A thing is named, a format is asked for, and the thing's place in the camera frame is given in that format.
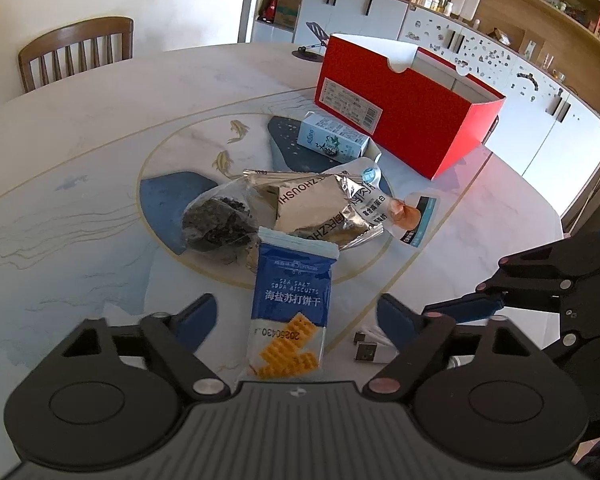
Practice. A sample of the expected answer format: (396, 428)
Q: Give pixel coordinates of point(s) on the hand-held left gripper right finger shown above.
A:
(395, 321)

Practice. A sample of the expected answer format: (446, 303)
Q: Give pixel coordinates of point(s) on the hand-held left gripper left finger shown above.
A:
(196, 316)

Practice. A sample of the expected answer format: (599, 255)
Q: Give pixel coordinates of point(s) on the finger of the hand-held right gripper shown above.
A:
(472, 307)

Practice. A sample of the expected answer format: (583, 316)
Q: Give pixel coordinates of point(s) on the blue biscuit packet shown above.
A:
(290, 305)

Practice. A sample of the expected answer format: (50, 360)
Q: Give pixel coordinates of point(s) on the clear bag of dark tea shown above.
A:
(215, 220)

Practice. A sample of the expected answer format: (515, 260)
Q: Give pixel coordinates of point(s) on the white snack pouch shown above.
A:
(374, 205)

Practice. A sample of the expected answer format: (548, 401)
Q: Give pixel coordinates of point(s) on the silver foil packet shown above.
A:
(310, 205)

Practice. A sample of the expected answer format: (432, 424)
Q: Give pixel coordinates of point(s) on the small white carton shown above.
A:
(330, 137)

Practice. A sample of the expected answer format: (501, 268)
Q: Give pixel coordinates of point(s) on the red cardboard box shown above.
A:
(409, 115)

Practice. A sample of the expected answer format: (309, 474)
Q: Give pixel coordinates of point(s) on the white marble patterned desktop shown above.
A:
(80, 160)

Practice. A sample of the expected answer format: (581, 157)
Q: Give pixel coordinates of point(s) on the white cabinet with stickers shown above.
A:
(529, 110)

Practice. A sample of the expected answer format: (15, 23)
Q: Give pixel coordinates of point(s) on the black phone stand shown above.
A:
(316, 32)

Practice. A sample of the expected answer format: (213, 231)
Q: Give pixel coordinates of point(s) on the brown wooden chair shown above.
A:
(75, 40)

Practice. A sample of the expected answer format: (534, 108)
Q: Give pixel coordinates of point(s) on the white cabinet row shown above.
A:
(504, 5)

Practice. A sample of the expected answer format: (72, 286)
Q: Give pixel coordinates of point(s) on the white canister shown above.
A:
(469, 1)

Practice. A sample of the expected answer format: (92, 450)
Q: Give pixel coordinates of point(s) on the red toy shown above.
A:
(268, 9)

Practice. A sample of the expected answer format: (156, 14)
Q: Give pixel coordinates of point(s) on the cardboard carton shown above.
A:
(287, 7)

